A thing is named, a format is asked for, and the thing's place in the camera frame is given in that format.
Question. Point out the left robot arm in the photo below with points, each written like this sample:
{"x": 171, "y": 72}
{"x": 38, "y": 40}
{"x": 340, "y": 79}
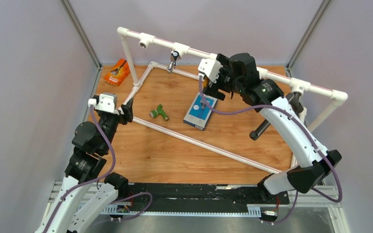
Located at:
{"x": 83, "y": 167}

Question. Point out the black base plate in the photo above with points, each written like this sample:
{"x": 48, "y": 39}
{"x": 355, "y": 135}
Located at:
{"x": 199, "y": 198}

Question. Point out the chrome metal faucet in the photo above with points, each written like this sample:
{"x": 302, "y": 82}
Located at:
{"x": 173, "y": 59}

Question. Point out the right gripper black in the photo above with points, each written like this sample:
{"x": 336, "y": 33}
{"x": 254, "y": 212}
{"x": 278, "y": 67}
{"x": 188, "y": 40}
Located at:
{"x": 211, "y": 88}

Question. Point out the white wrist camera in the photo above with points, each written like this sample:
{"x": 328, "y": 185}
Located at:
{"x": 209, "y": 68}
{"x": 105, "y": 102}

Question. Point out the green plastic faucet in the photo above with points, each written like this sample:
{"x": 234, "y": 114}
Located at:
{"x": 159, "y": 111}

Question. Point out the aluminium frame rail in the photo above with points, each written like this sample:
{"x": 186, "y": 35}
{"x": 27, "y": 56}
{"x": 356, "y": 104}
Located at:
{"x": 321, "y": 195}

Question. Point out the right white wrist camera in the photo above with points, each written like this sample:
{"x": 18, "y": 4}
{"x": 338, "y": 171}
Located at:
{"x": 209, "y": 68}

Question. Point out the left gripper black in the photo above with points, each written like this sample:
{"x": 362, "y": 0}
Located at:
{"x": 127, "y": 116}

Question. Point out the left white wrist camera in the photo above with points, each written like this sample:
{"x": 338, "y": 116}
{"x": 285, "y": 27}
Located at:
{"x": 105, "y": 102}

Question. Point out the blue razor box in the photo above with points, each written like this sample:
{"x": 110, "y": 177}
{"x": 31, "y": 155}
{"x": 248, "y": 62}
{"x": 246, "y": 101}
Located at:
{"x": 198, "y": 114}

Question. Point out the white PVC pipe frame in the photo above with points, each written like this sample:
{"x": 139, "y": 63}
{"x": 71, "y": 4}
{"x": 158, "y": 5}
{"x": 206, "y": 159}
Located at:
{"x": 338, "y": 97}

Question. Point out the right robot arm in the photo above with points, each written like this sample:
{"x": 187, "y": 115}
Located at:
{"x": 315, "y": 161}

